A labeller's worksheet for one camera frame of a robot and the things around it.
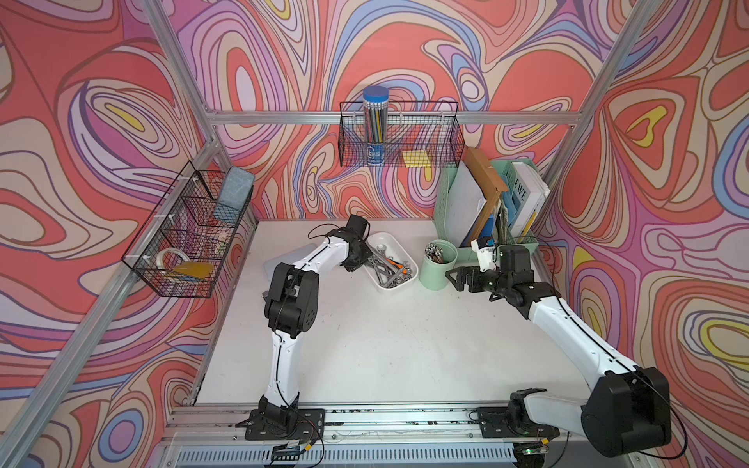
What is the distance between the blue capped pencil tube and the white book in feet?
1.64

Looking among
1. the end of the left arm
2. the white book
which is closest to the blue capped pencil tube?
the end of the left arm

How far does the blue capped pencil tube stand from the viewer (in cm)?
73

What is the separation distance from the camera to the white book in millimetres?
951
